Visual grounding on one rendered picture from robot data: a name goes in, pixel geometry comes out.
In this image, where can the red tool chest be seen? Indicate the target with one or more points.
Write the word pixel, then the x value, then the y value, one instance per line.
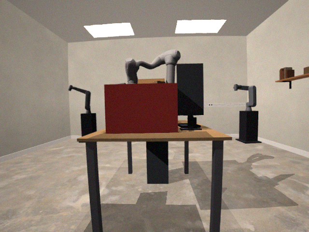
pixel 141 108

